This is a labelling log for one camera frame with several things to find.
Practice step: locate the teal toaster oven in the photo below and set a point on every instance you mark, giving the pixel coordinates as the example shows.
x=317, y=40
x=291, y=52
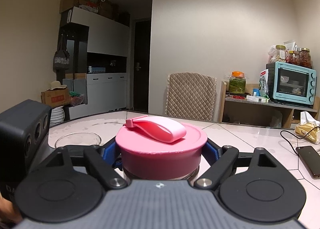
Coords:
x=291, y=83

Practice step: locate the black smartphone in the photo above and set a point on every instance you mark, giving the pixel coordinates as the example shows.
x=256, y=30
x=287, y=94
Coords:
x=311, y=160

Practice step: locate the person left hand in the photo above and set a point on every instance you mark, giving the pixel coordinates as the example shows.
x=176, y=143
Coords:
x=9, y=212

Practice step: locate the green pickle jar orange lid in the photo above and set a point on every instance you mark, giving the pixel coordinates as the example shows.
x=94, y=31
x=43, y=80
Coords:
x=237, y=83

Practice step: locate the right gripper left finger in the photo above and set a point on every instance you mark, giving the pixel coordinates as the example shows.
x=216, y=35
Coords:
x=69, y=183

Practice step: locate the stack of white plates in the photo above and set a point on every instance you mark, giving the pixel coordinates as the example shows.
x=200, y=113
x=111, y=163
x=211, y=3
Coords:
x=57, y=116

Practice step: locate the clear glass cup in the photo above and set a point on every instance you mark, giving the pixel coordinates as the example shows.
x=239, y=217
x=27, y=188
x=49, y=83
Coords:
x=79, y=139

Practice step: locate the cardboard box with hat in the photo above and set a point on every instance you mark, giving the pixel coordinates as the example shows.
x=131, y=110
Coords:
x=56, y=96

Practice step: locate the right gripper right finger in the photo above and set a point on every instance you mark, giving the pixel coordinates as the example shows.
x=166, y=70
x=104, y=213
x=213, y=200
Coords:
x=254, y=186

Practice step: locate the pink patterned thermos jar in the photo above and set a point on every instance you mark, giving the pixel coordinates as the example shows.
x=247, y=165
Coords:
x=190, y=177

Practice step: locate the wooden side shelf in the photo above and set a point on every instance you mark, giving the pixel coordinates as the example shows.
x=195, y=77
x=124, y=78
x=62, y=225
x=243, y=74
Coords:
x=266, y=114

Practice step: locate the red preserve jar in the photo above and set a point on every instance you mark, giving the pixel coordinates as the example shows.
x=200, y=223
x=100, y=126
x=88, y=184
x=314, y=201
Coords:
x=293, y=57
x=305, y=58

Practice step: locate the white storage cabinet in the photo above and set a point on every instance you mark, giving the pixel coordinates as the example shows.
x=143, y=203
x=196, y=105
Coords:
x=99, y=48

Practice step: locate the yellow snack bag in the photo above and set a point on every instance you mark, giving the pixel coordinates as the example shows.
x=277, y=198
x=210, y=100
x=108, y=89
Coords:
x=308, y=127

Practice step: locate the light jar yellow lid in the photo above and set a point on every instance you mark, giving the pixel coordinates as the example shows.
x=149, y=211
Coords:
x=280, y=53

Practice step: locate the hanging grey bag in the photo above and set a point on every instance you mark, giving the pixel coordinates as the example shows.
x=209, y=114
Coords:
x=62, y=57

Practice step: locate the red preserve jar right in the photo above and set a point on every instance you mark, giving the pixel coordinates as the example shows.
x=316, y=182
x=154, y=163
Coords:
x=305, y=58

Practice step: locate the pink jar lid with strap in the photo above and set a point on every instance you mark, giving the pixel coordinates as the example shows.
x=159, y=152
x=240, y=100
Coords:
x=152, y=146

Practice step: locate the red preserve jar middle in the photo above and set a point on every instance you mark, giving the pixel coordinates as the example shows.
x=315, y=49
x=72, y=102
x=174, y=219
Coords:
x=293, y=57

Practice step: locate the quilted beige chair back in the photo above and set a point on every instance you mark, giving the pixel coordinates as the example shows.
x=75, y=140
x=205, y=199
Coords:
x=190, y=96

